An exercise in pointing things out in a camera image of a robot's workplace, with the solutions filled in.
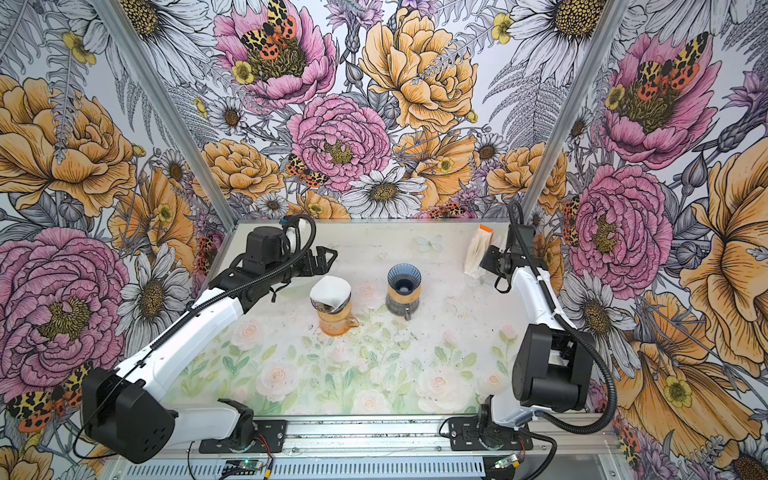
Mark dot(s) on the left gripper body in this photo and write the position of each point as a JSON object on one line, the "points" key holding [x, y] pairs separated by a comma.
{"points": [[286, 272]]}

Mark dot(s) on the white vented cable duct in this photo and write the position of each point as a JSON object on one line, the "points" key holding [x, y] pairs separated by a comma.
{"points": [[317, 468]]}

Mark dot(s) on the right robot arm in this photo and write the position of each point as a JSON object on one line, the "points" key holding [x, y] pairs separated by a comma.
{"points": [[551, 372]]}

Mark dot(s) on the blue glass dripper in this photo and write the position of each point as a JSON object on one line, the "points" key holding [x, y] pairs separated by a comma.
{"points": [[404, 278]]}

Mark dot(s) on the white coffee filter stack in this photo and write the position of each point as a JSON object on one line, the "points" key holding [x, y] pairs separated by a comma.
{"points": [[478, 245]]}

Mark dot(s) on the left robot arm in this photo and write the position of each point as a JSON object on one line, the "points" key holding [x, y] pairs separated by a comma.
{"points": [[124, 410]]}

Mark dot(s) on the green circuit board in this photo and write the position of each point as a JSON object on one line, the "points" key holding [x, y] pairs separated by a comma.
{"points": [[242, 467]]}

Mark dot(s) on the single white coffee filter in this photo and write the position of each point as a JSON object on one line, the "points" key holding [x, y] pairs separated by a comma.
{"points": [[330, 294]]}

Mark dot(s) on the clear grey glass pitcher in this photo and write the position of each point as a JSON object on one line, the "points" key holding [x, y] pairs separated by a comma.
{"points": [[404, 310]]}

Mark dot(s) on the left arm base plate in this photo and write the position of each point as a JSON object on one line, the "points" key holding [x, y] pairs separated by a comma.
{"points": [[267, 436]]}

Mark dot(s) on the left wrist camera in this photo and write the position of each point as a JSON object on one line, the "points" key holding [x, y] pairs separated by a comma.
{"points": [[266, 246]]}

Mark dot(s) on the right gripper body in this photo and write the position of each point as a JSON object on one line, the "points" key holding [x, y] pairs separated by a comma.
{"points": [[493, 260]]}

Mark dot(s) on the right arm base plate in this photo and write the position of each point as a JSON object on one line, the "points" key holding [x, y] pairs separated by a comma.
{"points": [[465, 433]]}

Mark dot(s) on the aluminium mounting rail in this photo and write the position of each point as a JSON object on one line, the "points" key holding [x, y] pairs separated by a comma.
{"points": [[372, 435]]}

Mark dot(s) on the orange glass pitcher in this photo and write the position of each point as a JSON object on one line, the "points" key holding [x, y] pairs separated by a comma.
{"points": [[337, 324]]}

